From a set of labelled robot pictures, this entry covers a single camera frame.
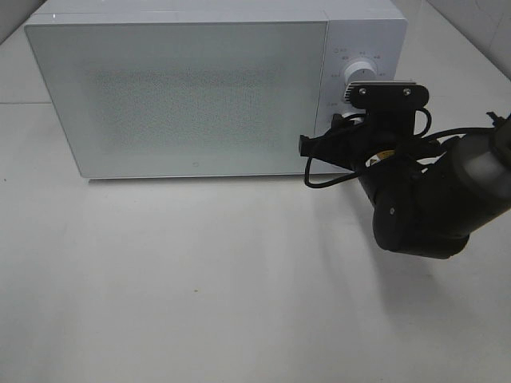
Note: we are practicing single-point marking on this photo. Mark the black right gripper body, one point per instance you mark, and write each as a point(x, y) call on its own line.
point(361, 141)

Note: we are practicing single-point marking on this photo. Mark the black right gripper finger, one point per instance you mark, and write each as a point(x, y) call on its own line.
point(324, 146)
point(338, 121)

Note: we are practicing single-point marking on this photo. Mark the white timer knob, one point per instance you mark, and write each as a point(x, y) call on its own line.
point(354, 116)

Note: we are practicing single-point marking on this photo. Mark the white microwave door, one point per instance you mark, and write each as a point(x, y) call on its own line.
point(154, 100)

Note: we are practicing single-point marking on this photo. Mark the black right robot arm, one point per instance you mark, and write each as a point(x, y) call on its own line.
point(429, 191)

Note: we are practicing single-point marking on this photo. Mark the upper white power knob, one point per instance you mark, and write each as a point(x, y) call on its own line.
point(361, 69)

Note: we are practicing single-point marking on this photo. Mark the white microwave oven body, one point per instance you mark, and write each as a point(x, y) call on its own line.
point(374, 30)

